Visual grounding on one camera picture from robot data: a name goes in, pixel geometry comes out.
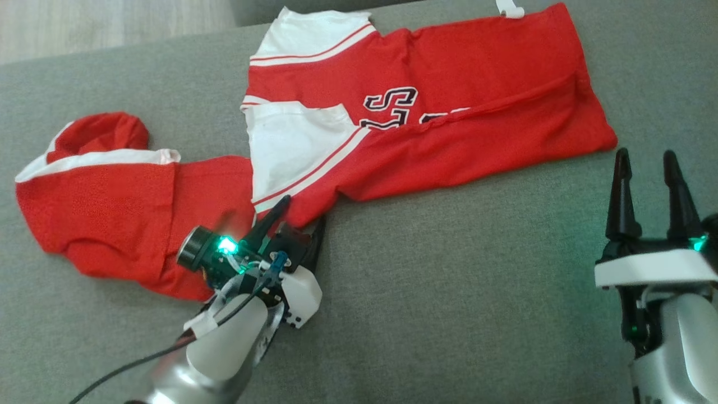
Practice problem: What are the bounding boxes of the red garment with white band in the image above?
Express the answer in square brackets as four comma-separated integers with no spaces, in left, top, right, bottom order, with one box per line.
[15,112,259,302]

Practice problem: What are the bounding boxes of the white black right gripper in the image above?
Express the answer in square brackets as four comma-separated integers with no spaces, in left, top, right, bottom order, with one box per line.
[595,148,718,357]

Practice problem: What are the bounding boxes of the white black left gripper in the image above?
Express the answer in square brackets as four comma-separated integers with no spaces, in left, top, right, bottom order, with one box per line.
[224,195,326,329]

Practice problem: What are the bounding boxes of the large grey sofa seat cushion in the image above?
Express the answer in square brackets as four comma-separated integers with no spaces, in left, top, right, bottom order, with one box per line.
[0,0,718,404]

